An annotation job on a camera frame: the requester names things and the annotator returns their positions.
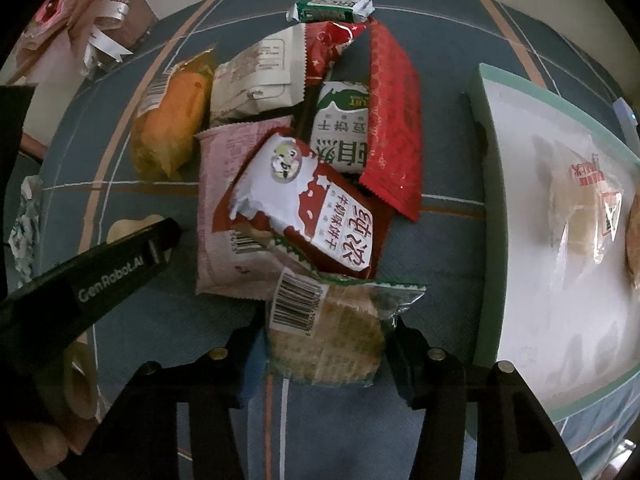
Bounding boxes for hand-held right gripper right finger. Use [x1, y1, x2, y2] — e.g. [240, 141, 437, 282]
[387, 317, 583, 480]

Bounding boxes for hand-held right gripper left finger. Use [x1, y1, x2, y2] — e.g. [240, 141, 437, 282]
[60, 305, 271, 480]

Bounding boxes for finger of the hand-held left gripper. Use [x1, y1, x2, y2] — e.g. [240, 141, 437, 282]
[147, 217, 182, 266]

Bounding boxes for pink snack packet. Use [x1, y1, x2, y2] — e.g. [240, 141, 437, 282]
[194, 115, 296, 301]

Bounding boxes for clear-wrapped waffle cracker packet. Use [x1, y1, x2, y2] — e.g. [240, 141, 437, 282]
[265, 240, 427, 386]

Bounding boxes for clear-wrapped orange cake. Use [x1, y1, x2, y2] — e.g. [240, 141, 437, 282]
[129, 47, 217, 178]

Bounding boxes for red and white cracker packet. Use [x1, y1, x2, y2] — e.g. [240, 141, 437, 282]
[212, 130, 396, 281]

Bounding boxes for white paper snack packet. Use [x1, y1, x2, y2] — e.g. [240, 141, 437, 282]
[209, 24, 307, 126]

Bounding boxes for teal-edged white box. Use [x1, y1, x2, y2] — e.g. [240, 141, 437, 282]
[462, 62, 640, 423]

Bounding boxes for person's left hand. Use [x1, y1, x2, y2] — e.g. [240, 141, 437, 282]
[0, 340, 101, 473]

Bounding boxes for pale beige object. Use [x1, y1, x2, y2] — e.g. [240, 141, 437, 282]
[107, 214, 166, 246]

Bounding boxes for floral cloth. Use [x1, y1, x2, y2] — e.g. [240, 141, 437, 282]
[9, 175, 45, 286]

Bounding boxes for green and white cracker packet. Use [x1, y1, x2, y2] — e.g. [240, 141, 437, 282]
[310, 80, 373, 175]

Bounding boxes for white ribbon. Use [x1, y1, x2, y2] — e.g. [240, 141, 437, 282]
[82, 0, 133, 76]

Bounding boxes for brown box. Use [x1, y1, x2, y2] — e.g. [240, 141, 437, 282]
[95, 0, 161, 56]

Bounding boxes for clear-wrapped round rice cake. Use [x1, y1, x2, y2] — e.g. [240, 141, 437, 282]
[547, 152, 626, 266]

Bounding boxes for long red snack packet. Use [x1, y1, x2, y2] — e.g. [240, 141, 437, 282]
[357, 22, 423, 223]

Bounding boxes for small red snack packet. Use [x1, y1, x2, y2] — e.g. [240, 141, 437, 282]
[304, 19, 373, 88]

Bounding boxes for brown snack packet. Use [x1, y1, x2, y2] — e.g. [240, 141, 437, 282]
[625, 232, 640, 291]

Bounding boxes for small green and white packet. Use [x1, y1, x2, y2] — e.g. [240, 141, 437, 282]
[286, 0, 376, 25]

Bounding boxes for blue plaid bed sheet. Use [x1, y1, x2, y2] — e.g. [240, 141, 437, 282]
[30, 0, 640, 480]

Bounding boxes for white power strip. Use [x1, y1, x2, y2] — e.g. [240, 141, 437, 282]
[612, 97, 640, 128]

